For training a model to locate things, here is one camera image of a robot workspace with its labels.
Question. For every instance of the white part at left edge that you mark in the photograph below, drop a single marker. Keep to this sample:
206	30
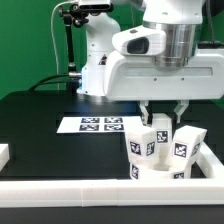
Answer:
4	155

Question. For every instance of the white tag sheet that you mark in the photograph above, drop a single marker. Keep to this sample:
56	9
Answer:
108	124

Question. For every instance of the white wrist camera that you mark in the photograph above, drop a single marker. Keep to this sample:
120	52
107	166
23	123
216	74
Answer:
140	41

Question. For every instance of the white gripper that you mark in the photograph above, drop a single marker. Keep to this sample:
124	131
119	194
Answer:
136	78

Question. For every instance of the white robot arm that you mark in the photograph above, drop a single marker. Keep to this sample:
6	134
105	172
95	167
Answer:
159	60

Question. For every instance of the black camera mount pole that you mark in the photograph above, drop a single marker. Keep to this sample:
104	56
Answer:
72	17

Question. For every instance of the grey camera on pole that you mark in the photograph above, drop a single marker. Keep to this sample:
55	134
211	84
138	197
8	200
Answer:
95	6

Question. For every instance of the white L-shaped border frame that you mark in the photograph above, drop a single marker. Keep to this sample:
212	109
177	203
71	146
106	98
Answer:
83	193

